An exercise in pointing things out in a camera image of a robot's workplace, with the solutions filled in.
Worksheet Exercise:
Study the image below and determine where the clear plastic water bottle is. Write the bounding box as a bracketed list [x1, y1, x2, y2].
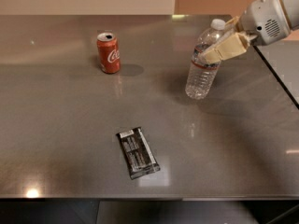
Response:
[185, 19, 225, 100]

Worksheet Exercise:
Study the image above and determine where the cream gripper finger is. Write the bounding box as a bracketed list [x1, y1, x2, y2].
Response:
[225, 16, 240, 32]
[199, 31, 257, 64]

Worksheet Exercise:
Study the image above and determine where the red coca-cola can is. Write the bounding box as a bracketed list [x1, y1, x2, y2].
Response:
[97, 32, 121, 74]

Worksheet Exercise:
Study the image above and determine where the black rxbar chocolate wrapper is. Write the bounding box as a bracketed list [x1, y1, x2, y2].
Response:
[117, 127, 161, 179]

